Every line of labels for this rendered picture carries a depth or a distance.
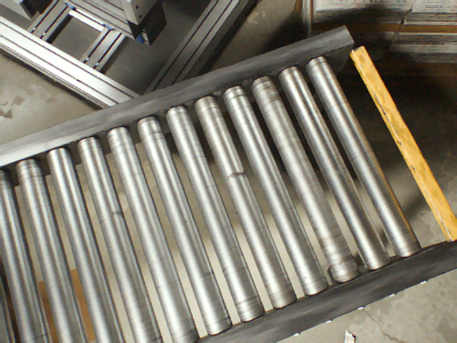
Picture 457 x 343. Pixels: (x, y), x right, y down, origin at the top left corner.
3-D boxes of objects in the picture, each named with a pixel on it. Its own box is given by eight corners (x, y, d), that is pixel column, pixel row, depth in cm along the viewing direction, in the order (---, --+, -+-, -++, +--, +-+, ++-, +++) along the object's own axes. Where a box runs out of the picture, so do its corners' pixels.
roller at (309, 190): (266, 80, 97) (271, 68, 93) (358, 281, 85) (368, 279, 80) (246, 86, 96) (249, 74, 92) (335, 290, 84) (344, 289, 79)
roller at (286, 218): (241, 89, 97) (241, 77, 92) (329, 293, 84) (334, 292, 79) (220, 96, 96) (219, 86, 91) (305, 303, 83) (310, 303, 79)
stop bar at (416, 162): (362, 49, 93) (364, 44, 92) (463, 237, 82) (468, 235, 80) (348, 54, 93) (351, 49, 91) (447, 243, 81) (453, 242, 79)
